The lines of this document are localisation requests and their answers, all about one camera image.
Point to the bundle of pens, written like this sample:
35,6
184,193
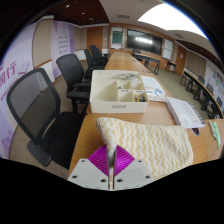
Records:
212,129

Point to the row of black office chairs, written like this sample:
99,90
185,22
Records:
95,56

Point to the bright rectangular ceiling light panel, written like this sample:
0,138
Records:
170,18

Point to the black mesh office chair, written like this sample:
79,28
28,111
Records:
70,71
56,136

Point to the white compartment storage box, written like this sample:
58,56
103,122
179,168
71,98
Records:
106,91

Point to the black round table grommet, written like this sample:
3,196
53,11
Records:
195,131

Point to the row of chairs behind side table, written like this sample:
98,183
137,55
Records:
209,88

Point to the purple printed wall banner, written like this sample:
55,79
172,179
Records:
62,43

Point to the colourful wall posters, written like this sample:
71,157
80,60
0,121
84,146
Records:
219,81

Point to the white flat cardboard box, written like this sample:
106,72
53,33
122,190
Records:
185,113

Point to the wall whiteboard with green sheet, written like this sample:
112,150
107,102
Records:
117,37

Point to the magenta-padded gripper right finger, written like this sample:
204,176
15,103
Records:
133,175

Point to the long wooden side table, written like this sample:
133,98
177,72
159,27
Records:
195,81

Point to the wooden desk with black legs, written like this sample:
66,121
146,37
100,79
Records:
148,59

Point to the large black wall screen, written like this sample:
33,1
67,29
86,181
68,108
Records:
144,41

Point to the plain white wall whiteboard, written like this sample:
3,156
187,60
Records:
168,49

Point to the brown wooden door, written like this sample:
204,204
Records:
181,59
95,37

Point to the white printed paper leaflets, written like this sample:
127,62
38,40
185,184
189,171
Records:
153,88

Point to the small wooden side desk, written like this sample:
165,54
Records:
171,64

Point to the yellow white zigzag towel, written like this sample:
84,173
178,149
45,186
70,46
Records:
156,143

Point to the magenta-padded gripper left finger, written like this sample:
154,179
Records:
88,175

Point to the green flat booklet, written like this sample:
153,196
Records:
217,135

